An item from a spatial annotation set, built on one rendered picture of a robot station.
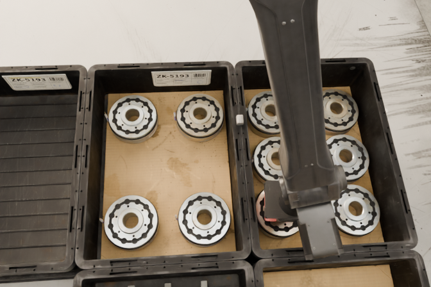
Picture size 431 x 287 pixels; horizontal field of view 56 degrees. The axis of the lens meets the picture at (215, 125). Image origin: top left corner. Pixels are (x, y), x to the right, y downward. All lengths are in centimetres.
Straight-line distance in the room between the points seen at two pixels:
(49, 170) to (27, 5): 57
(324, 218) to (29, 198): 58
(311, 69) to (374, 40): 92
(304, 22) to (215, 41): 85
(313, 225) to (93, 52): 79
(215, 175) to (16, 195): 40
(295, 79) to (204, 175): 52
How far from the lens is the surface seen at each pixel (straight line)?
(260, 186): 87
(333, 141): 91
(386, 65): 126
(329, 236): 61
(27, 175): 93
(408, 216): 84
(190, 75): 88
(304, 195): 55
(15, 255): 90
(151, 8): 125
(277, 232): 82
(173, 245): 84
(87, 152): 81
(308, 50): 36
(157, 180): 86
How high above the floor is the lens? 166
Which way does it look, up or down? 66 degrees down
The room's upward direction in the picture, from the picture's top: 8 degrees clockwise
